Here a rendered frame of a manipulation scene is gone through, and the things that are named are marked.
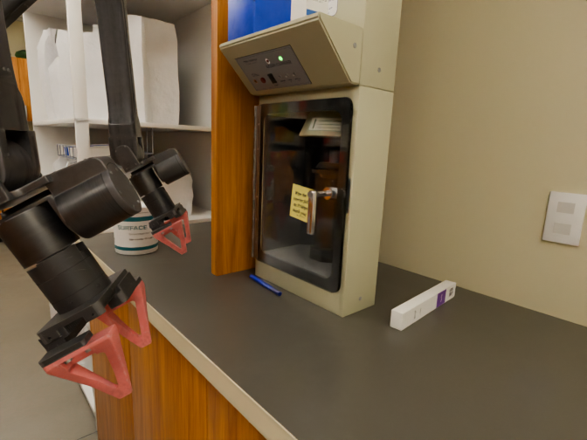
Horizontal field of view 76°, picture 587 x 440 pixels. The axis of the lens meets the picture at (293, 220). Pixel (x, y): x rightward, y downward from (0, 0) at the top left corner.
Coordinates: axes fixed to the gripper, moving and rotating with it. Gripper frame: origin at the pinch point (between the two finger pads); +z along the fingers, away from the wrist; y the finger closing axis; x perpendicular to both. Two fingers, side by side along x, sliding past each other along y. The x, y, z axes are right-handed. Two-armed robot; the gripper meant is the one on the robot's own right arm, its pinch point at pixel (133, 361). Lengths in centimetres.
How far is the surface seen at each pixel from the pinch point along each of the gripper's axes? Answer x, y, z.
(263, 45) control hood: -36, 39, -30
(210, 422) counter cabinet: 7.2, 22.6, 27.5
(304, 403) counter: -13.1, 4.6, 19.8
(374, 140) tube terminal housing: -47, 33, -3
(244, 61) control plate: -33, 48, -30
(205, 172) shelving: -2, 170, -8
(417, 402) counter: -27.3, 3.0, 27.8
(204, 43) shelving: -34, 171, -66
